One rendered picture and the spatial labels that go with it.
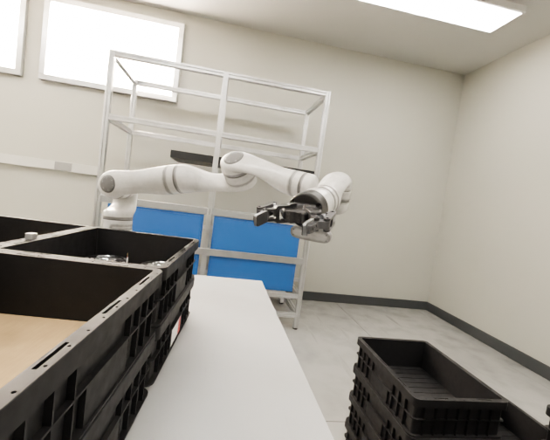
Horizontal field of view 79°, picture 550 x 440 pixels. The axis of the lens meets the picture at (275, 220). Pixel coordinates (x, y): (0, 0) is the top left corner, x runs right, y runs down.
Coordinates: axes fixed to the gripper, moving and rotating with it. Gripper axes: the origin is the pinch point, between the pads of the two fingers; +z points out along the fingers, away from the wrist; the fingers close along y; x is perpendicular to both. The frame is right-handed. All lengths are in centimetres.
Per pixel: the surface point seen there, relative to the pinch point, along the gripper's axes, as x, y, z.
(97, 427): 14.7, -4.5, 32.9
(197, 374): 33.0, -14.3, 6.3
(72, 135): 5, -304, -152
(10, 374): 12.4, -17.5, 34.5
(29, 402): 1.6, 1.6, 40.5
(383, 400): 66, 18, -43
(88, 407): 11.2, -4.2, 33.7
